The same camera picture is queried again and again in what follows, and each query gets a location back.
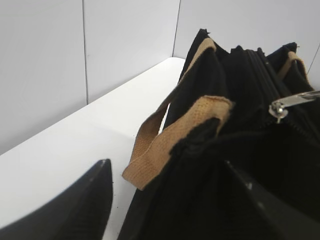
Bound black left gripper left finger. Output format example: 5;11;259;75
0;159;112;240

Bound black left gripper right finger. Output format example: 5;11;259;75
224;160;320;240

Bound silver metal zipper pull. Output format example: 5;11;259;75
268;90;320;124

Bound black tote bag tan handles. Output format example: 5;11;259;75
118;29;320;240

